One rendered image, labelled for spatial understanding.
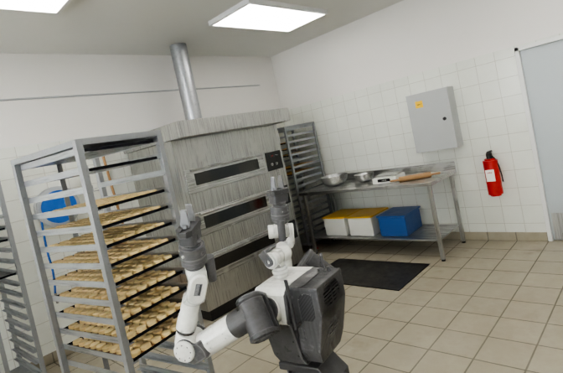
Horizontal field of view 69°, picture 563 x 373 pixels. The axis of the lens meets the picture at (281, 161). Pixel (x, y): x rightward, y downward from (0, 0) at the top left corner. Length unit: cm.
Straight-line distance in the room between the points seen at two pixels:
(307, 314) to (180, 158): 285
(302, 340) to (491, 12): 423
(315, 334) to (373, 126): 440
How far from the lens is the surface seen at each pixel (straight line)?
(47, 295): 260
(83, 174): 199
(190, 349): 157
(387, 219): 510
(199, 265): 144
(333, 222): 557
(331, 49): 602
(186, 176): 410
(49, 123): 476
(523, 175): 512
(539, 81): 501
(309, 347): 159
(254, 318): 144
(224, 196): 438
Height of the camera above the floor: 162
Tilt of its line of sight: 3 degrees down
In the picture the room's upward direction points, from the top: 12 degrees counter-clockwise
